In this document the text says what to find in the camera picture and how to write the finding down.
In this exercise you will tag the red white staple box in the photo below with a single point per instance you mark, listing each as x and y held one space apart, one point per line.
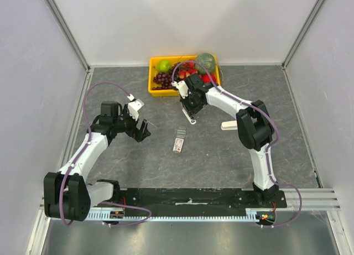
179 140

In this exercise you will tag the green netted melon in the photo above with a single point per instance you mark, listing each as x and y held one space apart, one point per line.
205 61

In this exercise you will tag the white rectangular case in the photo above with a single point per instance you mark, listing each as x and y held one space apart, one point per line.
229 126

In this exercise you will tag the yellow plastic tray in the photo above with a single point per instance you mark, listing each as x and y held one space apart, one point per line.
174 60

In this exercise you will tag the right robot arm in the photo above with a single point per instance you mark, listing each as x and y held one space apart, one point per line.
254 126

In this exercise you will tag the dark purple grape bunch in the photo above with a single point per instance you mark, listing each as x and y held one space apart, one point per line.
163 80

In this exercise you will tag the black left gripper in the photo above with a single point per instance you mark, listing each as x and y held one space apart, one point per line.
138 135

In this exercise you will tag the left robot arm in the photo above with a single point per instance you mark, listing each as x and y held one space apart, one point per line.
72 176

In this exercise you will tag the aluminium frame rail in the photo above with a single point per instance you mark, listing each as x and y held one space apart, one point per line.
311 199

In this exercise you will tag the red strawberry cluster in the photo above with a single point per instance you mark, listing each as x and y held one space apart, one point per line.
185 70

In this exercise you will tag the green pear fruit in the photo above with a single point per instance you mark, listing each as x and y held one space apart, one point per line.
163 66

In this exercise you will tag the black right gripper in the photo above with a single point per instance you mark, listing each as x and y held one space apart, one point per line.
188 106

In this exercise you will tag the green white stapler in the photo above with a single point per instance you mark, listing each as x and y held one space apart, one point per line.
189 115

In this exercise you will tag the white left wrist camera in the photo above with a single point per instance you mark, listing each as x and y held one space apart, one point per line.
134 106

